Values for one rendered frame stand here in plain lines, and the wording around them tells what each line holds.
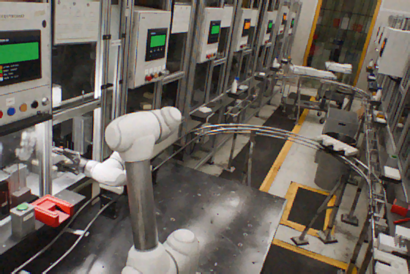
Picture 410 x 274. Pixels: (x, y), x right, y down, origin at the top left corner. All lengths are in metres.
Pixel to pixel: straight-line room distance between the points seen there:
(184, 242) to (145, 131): 0.55
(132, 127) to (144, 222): 0.39
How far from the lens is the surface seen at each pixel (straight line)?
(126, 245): 2.06
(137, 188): 1.47
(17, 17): 1.60
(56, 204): 1.88
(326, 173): 4.56
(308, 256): 3.43
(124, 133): 1.37
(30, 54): 1.63
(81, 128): 2.34
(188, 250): 1.68
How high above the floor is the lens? 1.97
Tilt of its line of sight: 22 degrees down
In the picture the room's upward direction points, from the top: 9 degrees clockwise
